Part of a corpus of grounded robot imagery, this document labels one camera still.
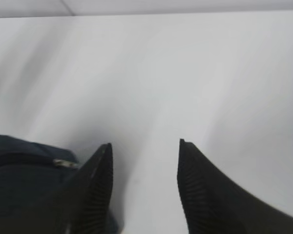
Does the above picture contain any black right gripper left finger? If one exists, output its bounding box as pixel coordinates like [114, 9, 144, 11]
[39, 143, 113, 234]

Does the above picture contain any navy blue lunch bag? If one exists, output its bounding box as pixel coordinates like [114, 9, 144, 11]
[0, 135, 118, 234]

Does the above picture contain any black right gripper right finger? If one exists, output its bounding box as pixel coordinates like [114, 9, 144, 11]
[177, 139, 293, 234]

